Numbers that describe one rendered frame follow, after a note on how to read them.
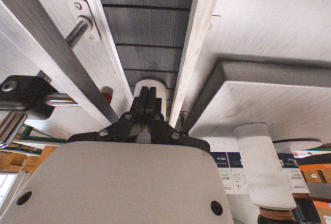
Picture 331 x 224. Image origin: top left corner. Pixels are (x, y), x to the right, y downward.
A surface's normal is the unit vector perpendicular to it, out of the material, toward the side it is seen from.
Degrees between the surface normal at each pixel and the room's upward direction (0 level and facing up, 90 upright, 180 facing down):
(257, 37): 0
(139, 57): 0
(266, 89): 0
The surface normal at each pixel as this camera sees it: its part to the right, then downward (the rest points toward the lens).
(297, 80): 0.04, -0.52
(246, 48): -0.03, 0.85
